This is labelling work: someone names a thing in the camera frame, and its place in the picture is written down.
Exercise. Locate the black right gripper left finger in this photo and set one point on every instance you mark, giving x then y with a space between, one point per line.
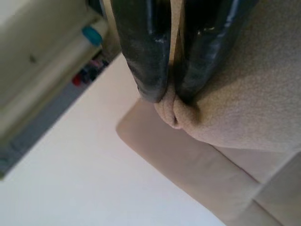
145 58

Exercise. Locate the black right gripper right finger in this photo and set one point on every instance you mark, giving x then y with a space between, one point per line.
202 58

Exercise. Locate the beige fabric pillow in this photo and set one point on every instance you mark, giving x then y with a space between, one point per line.
249 94

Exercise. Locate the teal round item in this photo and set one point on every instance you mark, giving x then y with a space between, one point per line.
91 35

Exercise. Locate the red small item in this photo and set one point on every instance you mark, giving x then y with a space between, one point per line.
76 79

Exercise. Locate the white cabinet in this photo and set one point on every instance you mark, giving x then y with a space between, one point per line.
35 47

